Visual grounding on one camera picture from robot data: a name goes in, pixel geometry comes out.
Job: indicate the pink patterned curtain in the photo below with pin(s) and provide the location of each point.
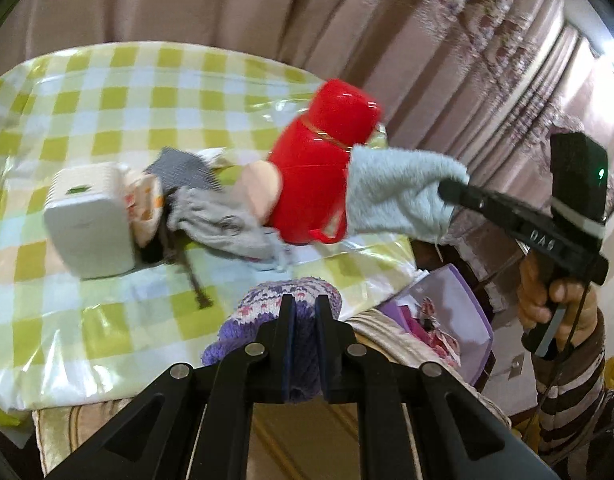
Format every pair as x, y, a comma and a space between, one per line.
437, 35

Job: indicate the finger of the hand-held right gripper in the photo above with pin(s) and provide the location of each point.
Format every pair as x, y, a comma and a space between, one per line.
487, 207

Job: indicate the person's right hand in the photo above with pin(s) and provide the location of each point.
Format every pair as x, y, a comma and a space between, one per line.
532, 300

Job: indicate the white red floral scarf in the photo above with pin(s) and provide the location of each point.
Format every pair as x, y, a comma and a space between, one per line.
434, 330

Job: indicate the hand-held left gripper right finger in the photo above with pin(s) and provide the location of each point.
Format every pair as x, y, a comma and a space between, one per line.
323, 350

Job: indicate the magenta knitted fingerless glove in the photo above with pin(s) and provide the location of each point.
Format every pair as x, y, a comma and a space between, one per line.
412, 320

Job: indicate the grey sock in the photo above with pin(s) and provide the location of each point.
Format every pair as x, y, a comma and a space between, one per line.
212, 230

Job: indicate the red thermos jug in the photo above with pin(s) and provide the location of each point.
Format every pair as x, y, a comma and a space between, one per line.
312, 170

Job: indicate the green checked plastic tablecloth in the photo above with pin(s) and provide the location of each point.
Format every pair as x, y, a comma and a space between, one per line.
87, 110

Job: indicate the striped plush sofa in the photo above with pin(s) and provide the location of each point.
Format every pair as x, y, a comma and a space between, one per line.
307, 440

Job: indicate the person's right forearm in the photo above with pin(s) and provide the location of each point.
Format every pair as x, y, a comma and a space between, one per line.
572, 400

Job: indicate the wall socket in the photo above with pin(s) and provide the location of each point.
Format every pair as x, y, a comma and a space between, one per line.
516, 366

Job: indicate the white ribbed plastic device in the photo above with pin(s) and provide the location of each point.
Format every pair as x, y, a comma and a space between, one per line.
82, 225

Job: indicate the light blue towel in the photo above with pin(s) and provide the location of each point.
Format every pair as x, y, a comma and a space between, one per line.
397, 195

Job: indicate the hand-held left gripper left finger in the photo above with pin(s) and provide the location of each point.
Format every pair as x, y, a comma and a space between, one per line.
287, 350

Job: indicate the white cloth with orange print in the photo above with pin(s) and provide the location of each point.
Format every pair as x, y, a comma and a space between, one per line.
142, 200

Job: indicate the purple cardboard box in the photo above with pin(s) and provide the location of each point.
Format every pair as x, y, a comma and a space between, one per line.
467, 330

